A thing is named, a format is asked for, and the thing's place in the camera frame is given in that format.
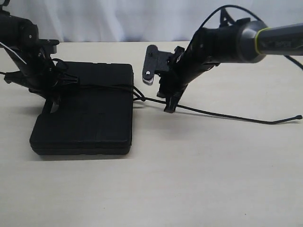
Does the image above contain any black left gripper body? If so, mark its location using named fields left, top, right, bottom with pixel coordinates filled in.
left=20, top=58, right=65, bottom=99

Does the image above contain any black cord with loop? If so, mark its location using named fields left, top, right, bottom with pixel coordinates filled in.
left=53, top=59, right=303, bottom=125

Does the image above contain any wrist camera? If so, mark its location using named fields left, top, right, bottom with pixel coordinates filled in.
left=38, top=39, right=60, bottom=54
left=142, top=44, right=173, bottom=86

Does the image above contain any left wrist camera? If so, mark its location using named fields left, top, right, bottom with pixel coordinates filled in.
left=38, top=39, right=60, bottom=54

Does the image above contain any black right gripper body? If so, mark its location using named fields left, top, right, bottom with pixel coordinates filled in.
left=157, top=46, right=187, bottom=97

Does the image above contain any white zip tie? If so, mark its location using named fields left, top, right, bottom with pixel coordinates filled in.
left=0, top=42, right=27, bottom=65

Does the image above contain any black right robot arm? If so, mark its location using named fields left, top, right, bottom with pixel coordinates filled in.
left=158, top=20, right=303, bottom=113

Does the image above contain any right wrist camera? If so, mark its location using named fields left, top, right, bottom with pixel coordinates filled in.
left=142, top=44, right=173, bottom=86

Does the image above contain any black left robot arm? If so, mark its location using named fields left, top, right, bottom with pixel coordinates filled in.
left=0, top=9, right=80, bottom=103

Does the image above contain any white backdrop curtain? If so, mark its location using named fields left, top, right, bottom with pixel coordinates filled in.
left=6, top=0, right=303, bottom=42

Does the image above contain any black plastic carry case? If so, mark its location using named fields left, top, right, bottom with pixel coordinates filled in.
left=29, top=61, right=134, bottom=155

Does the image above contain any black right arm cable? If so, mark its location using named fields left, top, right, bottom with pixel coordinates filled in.
left=189, top=5, right=303, bottom=70

